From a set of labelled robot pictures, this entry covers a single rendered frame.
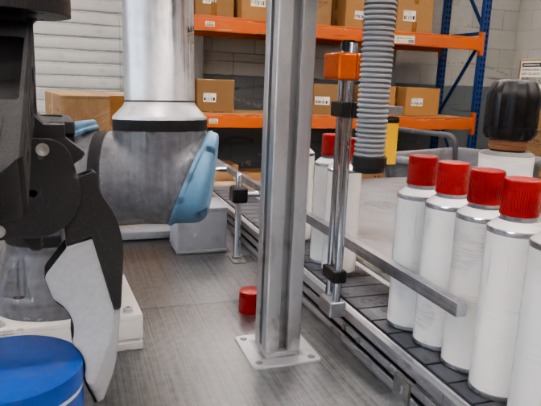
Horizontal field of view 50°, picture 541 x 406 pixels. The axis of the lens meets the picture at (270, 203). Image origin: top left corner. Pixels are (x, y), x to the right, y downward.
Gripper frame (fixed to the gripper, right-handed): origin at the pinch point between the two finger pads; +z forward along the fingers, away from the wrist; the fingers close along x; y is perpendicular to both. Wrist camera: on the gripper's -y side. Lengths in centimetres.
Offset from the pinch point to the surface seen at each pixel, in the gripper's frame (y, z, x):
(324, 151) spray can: 50, -6, -42
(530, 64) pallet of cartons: 296, -35, -329
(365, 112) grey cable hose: 20.1, -13.5, -31.2
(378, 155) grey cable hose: 19.3, -9.4, -32.5
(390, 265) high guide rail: 24.3, 3.9, -38.4
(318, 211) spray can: 50, 3, -42
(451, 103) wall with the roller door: 476, 0, -408
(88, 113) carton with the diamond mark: 92, -8, -11
